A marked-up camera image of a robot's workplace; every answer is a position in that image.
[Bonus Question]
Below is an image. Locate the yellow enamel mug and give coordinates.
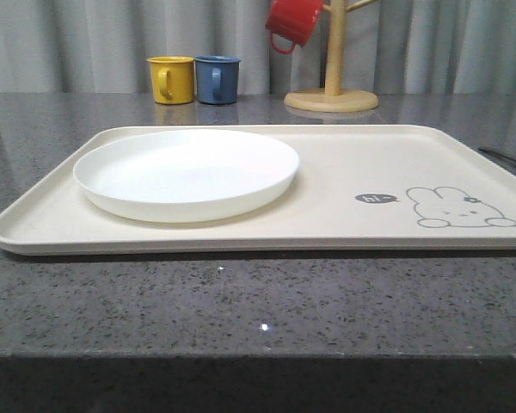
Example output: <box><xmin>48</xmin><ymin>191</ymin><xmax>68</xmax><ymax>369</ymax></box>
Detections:
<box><xmin>147</xmin><ymin>56</ymin><xmax>195</xmax><ymax>105</ymax></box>

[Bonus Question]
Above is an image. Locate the grey curtain backdrop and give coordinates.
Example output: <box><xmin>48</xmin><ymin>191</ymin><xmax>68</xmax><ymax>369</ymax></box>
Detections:
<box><xmin>0</xmin><ymin>1</ymin><xmax>516</xmax><ymax>95</ymax></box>

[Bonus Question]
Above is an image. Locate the wooden mug tree stand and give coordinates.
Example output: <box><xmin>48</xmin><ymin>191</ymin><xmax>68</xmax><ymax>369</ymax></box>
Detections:
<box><xmin>285</xmin><ymin>1</ymin><xmax>379</xmax><ymax>113</ymax></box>

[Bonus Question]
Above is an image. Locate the cream rabbit serving tray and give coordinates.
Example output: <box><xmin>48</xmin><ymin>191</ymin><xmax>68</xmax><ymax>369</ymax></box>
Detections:
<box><xmin>0</xmin><ymin>125</ymin><xmax>516</xmax><ymax>256</ymax></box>

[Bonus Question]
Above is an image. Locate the white round plate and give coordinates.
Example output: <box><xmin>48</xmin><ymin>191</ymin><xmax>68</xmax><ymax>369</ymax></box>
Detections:
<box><xmin>73</xmin><ymin>129</ymin><xmax>300</xmax><ymax>223</ymax></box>

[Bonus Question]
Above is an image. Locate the blue enamel mug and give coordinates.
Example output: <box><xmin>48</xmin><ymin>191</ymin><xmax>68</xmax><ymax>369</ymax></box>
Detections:
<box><xmin>194</xmin><ymin>55</ymin><xmax>241</xmax><ymax>105</ymax></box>

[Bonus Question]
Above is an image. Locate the silver metal fork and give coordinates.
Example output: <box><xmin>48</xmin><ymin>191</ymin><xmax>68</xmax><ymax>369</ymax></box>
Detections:
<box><xmin>478</xmin><ymin>147</ymin><xmax>516</xmax><ymax>166</ymax></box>

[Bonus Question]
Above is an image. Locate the red enamel mug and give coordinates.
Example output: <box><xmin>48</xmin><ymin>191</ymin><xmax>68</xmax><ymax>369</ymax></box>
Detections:
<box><xmin>265</xmin><ymin>0</ymin><xmax>323</xmax><ymax>55</ymax></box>

